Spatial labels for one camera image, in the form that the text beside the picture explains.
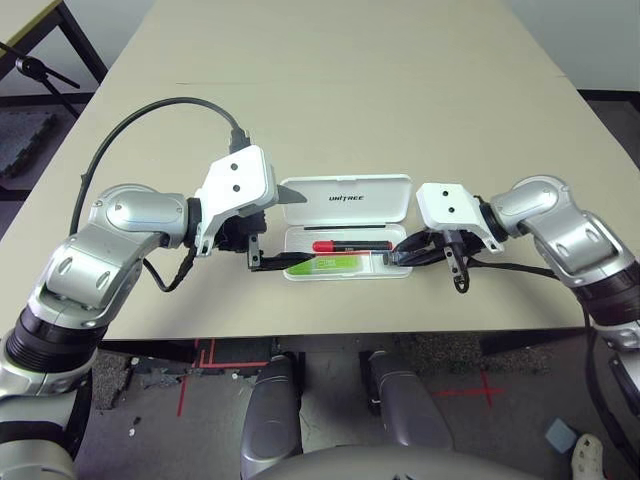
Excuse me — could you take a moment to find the black tripod stand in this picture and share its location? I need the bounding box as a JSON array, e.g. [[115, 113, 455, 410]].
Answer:
[[0, 42, 81, 119]]

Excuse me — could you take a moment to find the beige side table black frame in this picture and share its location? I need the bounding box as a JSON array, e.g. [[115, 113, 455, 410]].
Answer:
[[0, 0, 109, 111]]

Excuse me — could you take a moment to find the grey robot torso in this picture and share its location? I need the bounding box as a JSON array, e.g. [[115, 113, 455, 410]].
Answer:
[[262, 447, 546, 480]]

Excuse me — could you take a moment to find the grey robot right leg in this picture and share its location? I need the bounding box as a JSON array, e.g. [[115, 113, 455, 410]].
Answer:
[[359, 349, 454, 451]]

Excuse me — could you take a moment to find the white plastic pencil case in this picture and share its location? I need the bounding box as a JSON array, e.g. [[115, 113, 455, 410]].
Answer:
[[278, 173, 414, 282]]

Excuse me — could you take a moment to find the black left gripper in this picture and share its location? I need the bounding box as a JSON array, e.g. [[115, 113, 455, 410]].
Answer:
[[219, 183, 316, 273]]

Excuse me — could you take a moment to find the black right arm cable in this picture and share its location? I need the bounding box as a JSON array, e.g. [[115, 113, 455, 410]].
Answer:
[[449, 254, 640, 451]]

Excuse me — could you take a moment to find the black table leg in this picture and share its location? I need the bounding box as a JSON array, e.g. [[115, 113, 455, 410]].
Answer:
[[99, 339, 196, 361]]

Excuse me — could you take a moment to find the white shoe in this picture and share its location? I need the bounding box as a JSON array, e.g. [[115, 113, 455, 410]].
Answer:
[[569, 433, 606, 480]]

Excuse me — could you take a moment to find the black foam floor mat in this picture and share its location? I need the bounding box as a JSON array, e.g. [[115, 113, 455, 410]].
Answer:
[[0, 112, 54, 181]]

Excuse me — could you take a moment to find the red and black marker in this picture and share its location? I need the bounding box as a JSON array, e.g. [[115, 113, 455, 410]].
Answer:
[[312, 239, 394, 253]]

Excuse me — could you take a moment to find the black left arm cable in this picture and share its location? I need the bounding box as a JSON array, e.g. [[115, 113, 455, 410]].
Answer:
[[69, 97, 251, 294]]

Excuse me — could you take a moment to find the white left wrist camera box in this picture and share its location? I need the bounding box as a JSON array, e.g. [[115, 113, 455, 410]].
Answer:
[[194, 144, 279, 257]]

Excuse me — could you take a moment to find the grey robot left leg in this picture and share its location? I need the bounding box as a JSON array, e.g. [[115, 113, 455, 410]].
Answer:
[[239, 352, 305, 479]]

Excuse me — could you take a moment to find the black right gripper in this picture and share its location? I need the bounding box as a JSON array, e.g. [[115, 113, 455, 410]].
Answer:
[[387, 229, 484, 296]]

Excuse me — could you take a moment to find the green highlighter pen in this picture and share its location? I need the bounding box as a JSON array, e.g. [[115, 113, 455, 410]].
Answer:
[[284, 255, 369, 279]]

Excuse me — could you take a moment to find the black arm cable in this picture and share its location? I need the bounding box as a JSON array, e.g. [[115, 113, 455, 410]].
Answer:
[[69, 97, 251, 294], [449, 254, 640, 451]]

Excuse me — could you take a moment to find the grey robot leg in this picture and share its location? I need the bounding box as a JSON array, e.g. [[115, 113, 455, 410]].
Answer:
[[359, 349, 454, 451], [239, 352, 305, 479]]

